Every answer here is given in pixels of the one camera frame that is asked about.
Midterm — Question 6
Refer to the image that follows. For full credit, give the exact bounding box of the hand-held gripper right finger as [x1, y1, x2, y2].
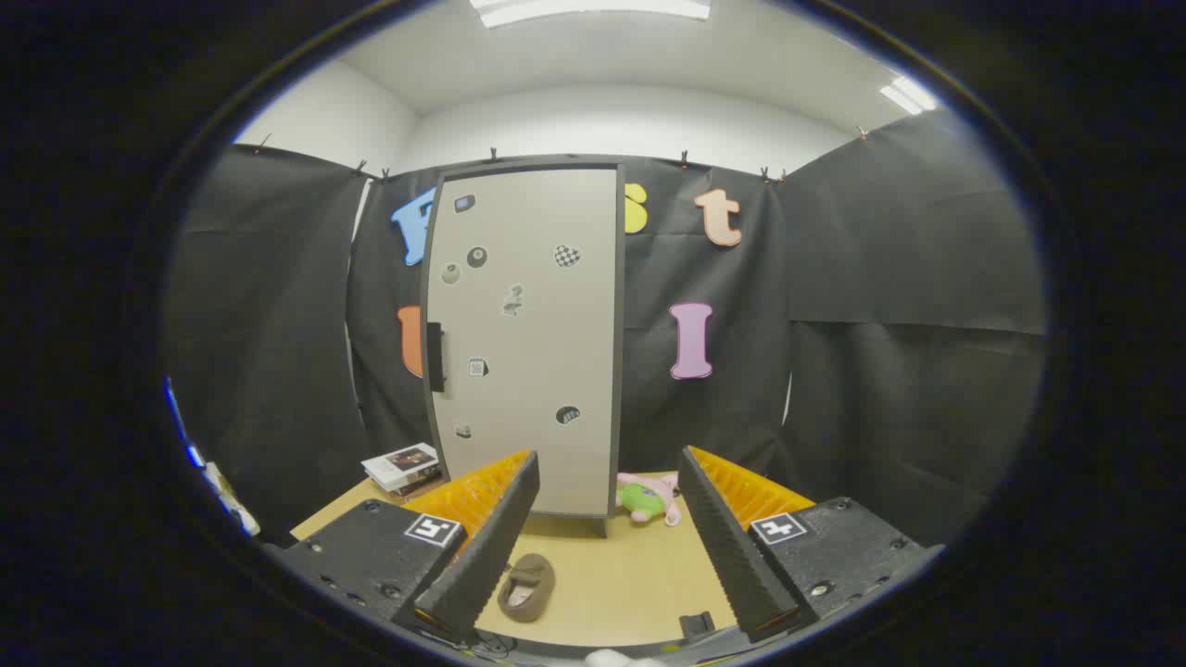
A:
[679, 446, 946, 645]

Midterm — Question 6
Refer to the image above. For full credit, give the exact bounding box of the blue and white object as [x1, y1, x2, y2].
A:
[164, 375, 262, 538]

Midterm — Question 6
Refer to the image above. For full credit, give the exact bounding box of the beige shoe cabinet door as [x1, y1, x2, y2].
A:
[424, 168, 620, 518]

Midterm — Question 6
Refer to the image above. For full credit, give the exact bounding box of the brown cover book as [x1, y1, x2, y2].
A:
[389, 472, 446, 503]

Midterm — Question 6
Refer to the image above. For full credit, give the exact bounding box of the white cover book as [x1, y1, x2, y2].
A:
[361, 443, 440, 490]

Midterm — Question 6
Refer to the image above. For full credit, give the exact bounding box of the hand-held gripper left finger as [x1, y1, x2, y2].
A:
[262, 450, 541, 645]

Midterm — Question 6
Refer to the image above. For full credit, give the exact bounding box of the long ceiling light panel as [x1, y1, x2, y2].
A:
[468, 0, 713, 29]

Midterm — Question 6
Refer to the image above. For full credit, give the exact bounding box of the grey shoe cabinet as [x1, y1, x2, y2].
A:
[419, 162, 626, 538]

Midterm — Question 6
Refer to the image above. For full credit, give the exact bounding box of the small ceiling light panel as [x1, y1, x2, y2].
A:
[878, 76, 940, 116]

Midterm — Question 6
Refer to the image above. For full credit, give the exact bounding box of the black backdrop cloth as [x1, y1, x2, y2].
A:
[162, 109, 1048, 547]

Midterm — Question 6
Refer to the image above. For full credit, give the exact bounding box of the brown slip-on shoe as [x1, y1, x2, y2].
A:
[497, 553, 556, 623]

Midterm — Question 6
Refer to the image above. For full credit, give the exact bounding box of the pink and green plush toy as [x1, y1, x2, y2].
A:
[616, 472, 684, 527]

